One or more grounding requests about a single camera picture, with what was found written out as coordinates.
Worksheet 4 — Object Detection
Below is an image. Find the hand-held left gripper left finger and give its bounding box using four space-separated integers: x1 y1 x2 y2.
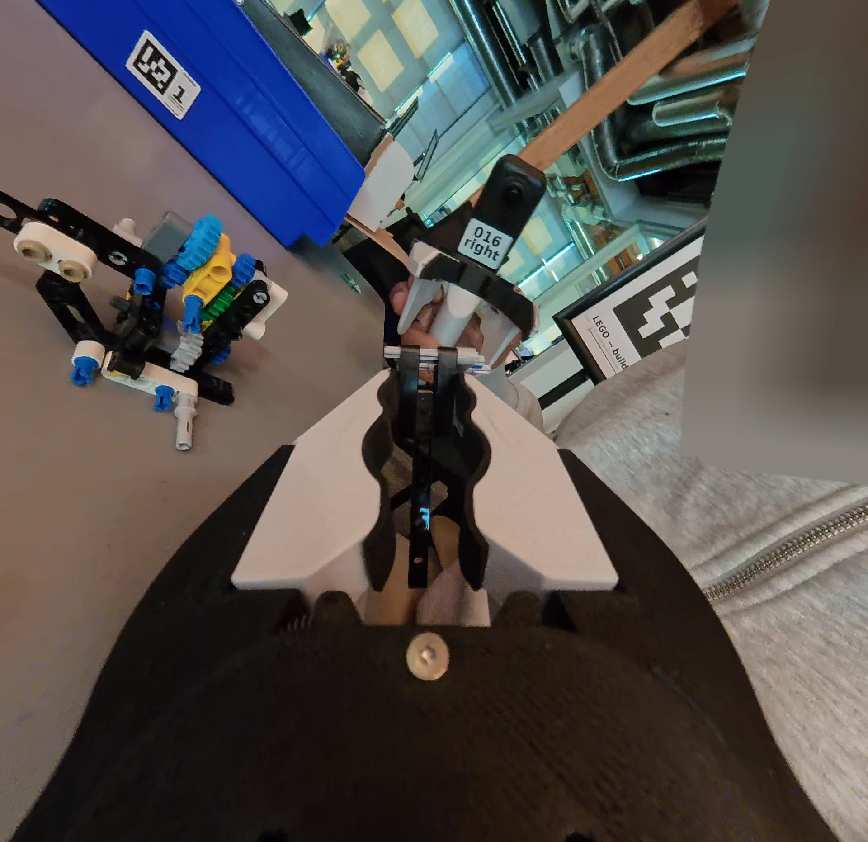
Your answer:
231 370 402 627

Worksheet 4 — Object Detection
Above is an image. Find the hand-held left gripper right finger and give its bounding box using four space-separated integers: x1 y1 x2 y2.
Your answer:
456 370 619 627

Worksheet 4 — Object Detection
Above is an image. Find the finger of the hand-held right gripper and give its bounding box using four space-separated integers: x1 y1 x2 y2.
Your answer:
397 242 457 353
455 292 541 371

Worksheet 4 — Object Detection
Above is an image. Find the grey lego axle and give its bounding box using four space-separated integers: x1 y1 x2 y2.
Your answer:
384 344 492 377

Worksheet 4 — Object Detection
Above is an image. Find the black lego frame piece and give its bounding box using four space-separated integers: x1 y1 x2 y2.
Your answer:
395 345 471 589

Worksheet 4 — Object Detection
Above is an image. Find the person's right forearm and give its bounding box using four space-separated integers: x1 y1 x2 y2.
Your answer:
475 366 552 437

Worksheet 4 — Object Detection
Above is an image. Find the colourful lego gear assembly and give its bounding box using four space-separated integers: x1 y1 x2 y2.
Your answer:
0 191 290 452

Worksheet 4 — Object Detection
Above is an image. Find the person's right hand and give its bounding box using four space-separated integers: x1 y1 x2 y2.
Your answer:
389 280 436 355

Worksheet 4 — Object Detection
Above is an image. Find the black chair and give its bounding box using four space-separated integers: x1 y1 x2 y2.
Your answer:
336 205 439 304

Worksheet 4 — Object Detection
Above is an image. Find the cardboard box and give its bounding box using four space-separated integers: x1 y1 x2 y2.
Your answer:
344 131 417 246

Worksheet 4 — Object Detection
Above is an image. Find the group of silver metal pipes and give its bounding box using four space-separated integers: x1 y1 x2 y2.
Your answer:
434 0 756 186

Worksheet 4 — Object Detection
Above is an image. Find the framed sign with marker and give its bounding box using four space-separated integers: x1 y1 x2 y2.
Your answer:
553 234 708 386

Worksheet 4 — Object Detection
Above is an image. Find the wooden beam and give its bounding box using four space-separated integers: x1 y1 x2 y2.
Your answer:
514 0 742 173

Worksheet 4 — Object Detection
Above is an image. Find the blue plastic bin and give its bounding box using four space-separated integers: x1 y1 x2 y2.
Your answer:
11 0 367 250

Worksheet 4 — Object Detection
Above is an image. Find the dark grey panel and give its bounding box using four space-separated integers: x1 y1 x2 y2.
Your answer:
216 0 389 132

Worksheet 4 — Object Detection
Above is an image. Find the person's grey hoodie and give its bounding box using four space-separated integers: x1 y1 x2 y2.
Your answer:
555 343 868 842

